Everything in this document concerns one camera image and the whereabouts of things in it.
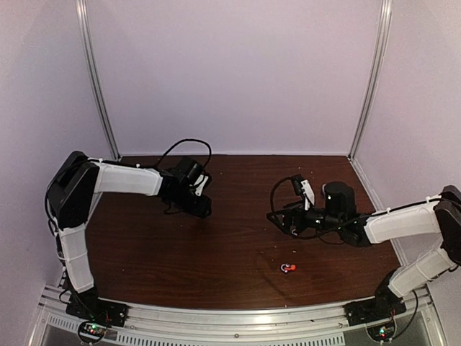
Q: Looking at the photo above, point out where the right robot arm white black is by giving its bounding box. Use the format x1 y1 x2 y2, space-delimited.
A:
267 176 460 319

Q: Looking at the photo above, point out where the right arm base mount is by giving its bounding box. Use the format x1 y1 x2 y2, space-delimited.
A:
344 286 406 343

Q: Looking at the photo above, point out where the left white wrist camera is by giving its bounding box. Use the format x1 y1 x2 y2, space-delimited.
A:
192 173 210 197

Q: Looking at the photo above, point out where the left aluminium frame post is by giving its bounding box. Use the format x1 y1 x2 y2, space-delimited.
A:
76 0 121 160

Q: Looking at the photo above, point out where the front aluminium rail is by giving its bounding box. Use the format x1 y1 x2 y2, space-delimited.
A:
25 289 447 345

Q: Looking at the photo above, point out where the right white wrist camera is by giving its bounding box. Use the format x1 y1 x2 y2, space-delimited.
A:
292 174 315 210

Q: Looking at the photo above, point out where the black camera cable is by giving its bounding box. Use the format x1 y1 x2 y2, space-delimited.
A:
269 175 361 246
156 138 213 181

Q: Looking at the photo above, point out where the aluminium frame post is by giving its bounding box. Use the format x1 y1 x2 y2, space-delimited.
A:
348 0 393 161
76 0 121 160

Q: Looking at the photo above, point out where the left black camera cable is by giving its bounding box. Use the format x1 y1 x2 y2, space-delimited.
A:
156 138 213 181

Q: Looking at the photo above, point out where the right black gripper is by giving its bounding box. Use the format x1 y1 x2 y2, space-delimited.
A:
267 199 344 235

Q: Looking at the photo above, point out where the purple earbud with red hook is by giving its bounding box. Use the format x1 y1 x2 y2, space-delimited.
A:
280 263 297 274

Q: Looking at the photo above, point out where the right black camera cable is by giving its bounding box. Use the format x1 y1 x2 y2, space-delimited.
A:
269 175 361 246

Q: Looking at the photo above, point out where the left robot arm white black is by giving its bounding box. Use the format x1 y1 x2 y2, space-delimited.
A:
45 151 212 320

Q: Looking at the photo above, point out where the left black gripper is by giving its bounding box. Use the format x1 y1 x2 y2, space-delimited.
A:
169 186 212 218

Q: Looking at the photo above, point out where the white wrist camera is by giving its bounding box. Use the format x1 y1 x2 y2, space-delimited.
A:
292 174 315 210
192 173 210 197

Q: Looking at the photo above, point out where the right aluminium frame post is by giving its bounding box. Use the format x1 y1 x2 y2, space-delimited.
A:
348 0 393 161

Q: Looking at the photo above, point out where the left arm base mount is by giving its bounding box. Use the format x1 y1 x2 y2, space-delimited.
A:
59 278 128 345

